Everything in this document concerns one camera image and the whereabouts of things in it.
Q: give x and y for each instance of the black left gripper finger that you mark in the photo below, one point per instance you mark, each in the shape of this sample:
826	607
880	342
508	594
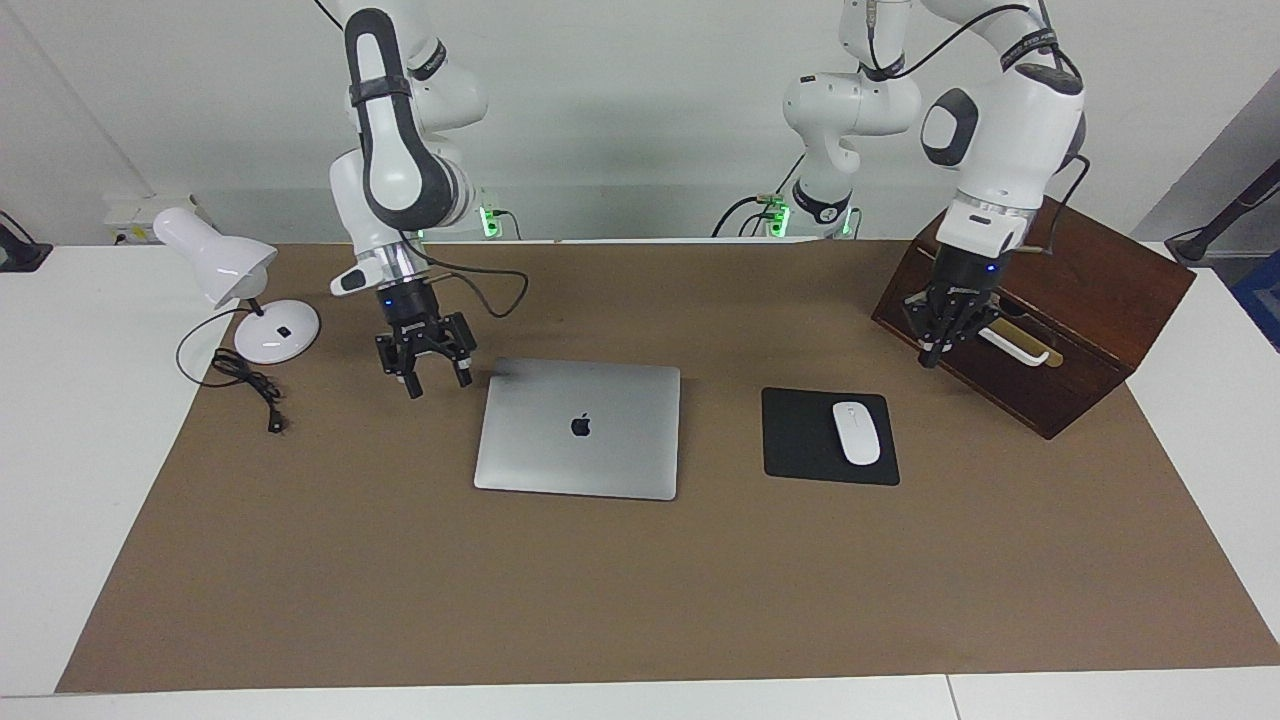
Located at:
930	340
968	325

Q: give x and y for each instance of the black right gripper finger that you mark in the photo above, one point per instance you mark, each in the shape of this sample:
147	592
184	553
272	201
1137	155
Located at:
408	378
463	360

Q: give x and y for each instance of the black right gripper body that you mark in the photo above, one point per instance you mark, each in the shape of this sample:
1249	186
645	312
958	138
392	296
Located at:
408	305

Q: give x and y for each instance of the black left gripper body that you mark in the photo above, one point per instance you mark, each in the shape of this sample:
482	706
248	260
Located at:
965	280

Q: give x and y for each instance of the grey Apple laptop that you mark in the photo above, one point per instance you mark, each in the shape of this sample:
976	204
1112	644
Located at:
560	450

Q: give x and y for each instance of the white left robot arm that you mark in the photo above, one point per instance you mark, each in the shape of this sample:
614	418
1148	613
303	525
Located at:
1010	130

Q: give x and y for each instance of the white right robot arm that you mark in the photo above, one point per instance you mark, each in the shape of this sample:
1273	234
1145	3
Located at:
400	180

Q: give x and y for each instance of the white computer mouse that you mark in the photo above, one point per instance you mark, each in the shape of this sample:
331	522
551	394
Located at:
856	432

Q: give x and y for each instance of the white desk lamp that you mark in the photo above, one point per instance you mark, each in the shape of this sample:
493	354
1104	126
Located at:
280	335

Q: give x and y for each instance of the brown wooden box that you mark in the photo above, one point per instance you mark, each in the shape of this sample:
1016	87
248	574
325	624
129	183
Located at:
1100	300

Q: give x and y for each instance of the black mouse pad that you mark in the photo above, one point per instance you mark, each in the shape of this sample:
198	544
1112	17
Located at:
795	440

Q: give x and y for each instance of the black tripod leg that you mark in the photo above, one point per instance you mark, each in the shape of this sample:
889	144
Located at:
1230	215

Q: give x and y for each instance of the brown paper table mat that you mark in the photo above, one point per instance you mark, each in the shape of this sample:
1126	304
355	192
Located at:
640	580

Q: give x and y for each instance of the white power strip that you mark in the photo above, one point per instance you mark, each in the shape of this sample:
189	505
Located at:
135	215

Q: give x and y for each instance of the blue crate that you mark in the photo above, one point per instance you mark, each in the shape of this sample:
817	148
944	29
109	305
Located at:
1262	300

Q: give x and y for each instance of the black clamp stand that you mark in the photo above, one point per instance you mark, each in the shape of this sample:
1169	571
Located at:
20	250

